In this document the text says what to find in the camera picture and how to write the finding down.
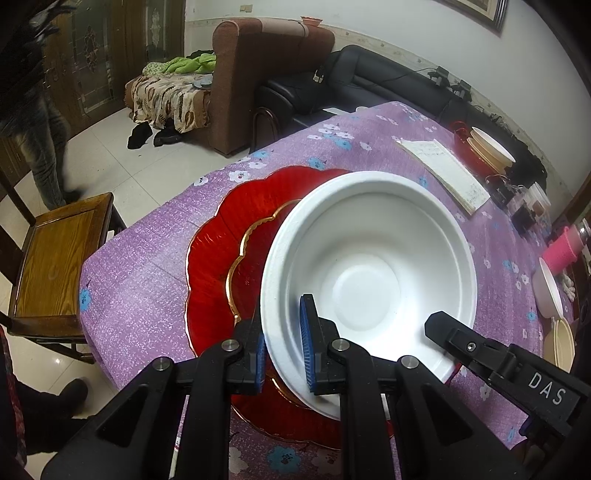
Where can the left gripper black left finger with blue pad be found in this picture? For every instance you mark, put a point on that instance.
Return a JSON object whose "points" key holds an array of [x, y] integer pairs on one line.
{"points": [[172, 420]]}

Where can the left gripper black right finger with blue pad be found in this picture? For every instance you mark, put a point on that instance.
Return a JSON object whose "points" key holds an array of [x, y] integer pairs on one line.
{"points": [[398, 419]]}

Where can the cream plastic bowl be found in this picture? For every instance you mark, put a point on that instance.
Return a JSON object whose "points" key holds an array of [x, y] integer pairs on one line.
{"points": [[559, 345]]}

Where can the large red scalloped plate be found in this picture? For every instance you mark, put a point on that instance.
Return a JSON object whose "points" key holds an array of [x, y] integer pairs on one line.
{"points": [[208, 319]]}

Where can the white foam bowl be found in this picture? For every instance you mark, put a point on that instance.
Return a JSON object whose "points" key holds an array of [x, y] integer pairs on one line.
{"points": [[546, 292], [379, 254]]}

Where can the stacked cream bowls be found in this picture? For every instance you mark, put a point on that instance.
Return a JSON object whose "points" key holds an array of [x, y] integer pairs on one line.
{"points": [[490, 150]]}

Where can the red plate under bowls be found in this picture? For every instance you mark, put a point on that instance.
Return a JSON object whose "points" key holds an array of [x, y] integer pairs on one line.
{"points": [[473, 162]]}

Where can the purple floral tablecloth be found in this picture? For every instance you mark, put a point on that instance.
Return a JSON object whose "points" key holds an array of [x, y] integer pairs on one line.
{"points": [[134, 289]]}

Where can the pink ribbed cup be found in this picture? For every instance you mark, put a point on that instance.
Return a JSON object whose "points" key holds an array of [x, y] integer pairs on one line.
{"points": [[565, 250]]}

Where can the wooden chair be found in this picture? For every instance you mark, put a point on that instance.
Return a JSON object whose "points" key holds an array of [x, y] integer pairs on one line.
{"points": [[45, 271]]}

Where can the black shoes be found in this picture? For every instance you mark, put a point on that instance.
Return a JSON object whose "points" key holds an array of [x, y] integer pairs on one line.
{"points": [[168, 135]]}

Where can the patterned blanket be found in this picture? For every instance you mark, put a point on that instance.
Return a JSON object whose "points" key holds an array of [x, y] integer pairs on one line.
{"points": [[182, 98]]}

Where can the person in jeans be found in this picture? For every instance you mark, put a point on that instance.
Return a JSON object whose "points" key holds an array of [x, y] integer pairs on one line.
{"points": [[28, 114]]}

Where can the black leather sofa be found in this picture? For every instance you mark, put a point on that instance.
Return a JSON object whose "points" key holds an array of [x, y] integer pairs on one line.
{"points": [[357, 77]]}

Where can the green jacket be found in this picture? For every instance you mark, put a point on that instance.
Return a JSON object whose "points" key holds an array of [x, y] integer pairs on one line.
{"points": [[204, 63]]}

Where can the dark wooden door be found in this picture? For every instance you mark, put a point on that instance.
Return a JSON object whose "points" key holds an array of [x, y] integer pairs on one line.
{"points": [[102, 45]]}

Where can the brown armchair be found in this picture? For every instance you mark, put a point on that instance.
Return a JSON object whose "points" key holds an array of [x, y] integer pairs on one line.
{"points": [[248, 52]]}

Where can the framed wall painting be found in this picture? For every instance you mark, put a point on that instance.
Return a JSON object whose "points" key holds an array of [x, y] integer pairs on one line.
{"points": [[488, 13]]}

